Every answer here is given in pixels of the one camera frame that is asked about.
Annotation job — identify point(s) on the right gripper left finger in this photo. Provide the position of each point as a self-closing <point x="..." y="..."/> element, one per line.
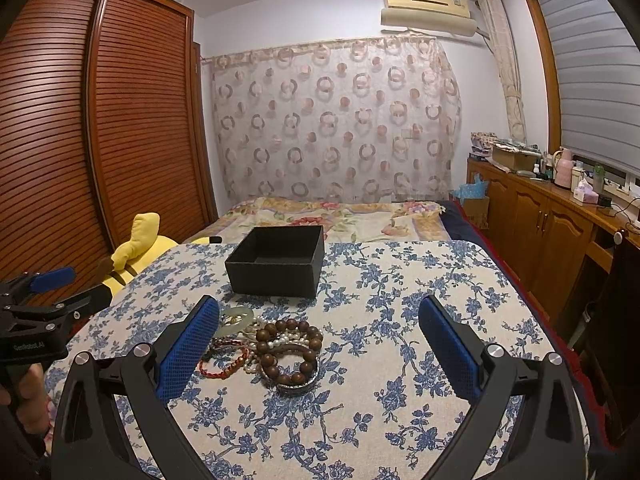
<point x="90" y="440"/>

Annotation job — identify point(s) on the blue floral white cloth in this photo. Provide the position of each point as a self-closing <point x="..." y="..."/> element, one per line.
<point x="381" y="407"/>

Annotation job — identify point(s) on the beige tied window curtain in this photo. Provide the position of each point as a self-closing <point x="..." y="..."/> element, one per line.
<point x="502" y="44"/>

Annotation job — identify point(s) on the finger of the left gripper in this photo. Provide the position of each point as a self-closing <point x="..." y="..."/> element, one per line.
<point x="27" y="284"/>
<point x="82" y="305"/>

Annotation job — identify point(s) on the pink thermos jug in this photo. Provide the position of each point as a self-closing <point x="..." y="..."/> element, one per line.
<point x="563" y="165"/>

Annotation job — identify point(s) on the wall air conditioner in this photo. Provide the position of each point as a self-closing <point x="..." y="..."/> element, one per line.
<point x="452" y="16"/>

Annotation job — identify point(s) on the wooden sideboard cabinet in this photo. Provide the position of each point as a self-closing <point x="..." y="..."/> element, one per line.
<point x="558" y="249"/>

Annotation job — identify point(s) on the pink tissue pack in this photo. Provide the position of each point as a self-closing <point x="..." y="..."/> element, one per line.
<point x="584" y="193"/>

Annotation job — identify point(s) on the circle patterned sheer curtain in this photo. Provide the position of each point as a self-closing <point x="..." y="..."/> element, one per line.
<point x="371" y="120"/>

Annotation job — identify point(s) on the blue paper bag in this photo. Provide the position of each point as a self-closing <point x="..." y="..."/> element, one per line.
<point x="476" y="190"/>

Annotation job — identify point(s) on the person's left hand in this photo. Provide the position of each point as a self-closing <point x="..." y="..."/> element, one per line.
<point x="32" y="407"/>

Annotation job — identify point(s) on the brown louvered wardrobe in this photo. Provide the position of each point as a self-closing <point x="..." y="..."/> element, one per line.
<point x="101" y="120"/>

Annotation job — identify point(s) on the black jewelry box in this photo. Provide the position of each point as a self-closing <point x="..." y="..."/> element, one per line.
<point x="278" y="261"/>

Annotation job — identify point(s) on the cardboard box on cabinet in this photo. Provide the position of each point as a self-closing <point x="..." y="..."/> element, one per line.
<point x="514" y="159"/>

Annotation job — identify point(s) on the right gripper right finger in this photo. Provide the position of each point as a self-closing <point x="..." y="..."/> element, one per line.
<point x="546" y="440"/>

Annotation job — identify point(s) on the grey window blind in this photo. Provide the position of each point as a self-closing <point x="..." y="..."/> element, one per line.
<point x="597" y="68"/>

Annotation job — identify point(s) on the yellow Pikachu plush toy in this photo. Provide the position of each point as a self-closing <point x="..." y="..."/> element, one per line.
<point x="145" y="245"/>

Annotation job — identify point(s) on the floral bed cover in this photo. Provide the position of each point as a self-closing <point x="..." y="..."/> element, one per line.
<point x="341" y="223"/>

